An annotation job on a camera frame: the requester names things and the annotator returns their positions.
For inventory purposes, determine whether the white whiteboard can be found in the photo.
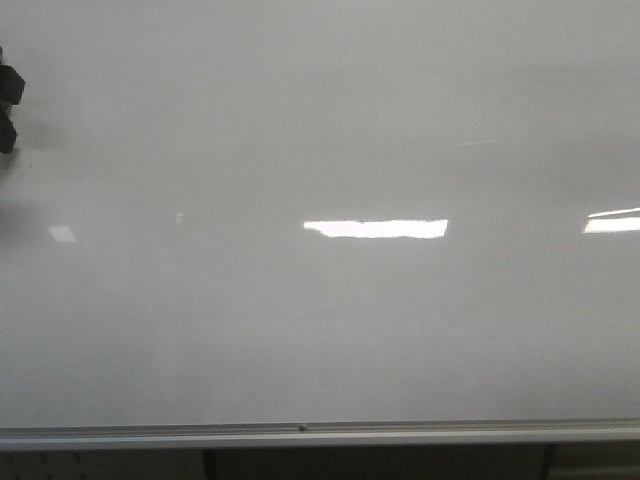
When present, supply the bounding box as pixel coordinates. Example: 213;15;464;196
1;1;639;428

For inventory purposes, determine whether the grey metal marker tray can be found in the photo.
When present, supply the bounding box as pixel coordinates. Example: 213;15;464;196
1;418;639;452

